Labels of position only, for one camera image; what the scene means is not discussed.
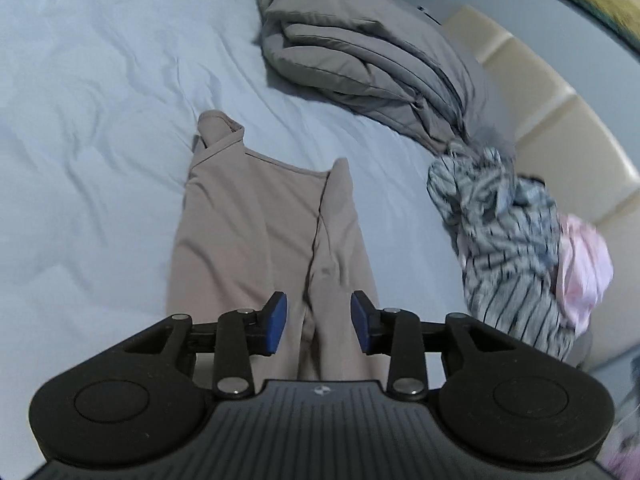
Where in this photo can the pink garment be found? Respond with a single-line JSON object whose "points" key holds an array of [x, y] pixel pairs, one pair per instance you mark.
{"points": [[582, 265]]}

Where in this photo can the folded grey duvet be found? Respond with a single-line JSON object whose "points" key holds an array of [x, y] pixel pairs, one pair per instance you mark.
{"points": [[370, 55]]}

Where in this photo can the grey striped garment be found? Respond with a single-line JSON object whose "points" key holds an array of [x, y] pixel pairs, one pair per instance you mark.
{"points": [[505, 240]]}

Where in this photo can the cream padded headboard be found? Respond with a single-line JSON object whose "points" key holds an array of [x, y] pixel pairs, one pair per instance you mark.
{"points": [[565, 120]]}

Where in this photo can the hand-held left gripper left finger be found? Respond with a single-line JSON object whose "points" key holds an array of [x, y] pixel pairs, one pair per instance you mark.
{"points": [[278, 323]]}

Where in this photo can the beige garment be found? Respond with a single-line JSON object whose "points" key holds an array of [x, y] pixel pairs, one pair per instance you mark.
{"points": [[260, 220]]}

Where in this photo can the bed with light blue sheet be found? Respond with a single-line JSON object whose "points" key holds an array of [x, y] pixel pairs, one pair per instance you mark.
{"points": [[100, 125]]}

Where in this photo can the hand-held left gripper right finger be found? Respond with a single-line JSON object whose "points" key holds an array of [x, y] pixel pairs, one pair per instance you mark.
{"points": [[361, 324]]}

